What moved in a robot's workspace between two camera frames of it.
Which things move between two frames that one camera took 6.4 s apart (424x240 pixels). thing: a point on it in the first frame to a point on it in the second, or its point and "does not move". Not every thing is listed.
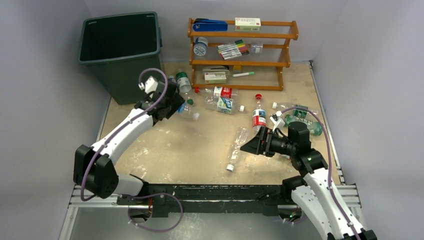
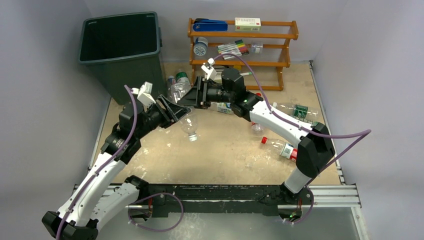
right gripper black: [263, 143] to [200, 93]
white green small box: [247, 24] does not move
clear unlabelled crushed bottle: [241, 139] to [189, 124]
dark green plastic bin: [119, 48] does not move
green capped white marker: [243, 74] does not move
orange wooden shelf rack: [241, 54] does not move
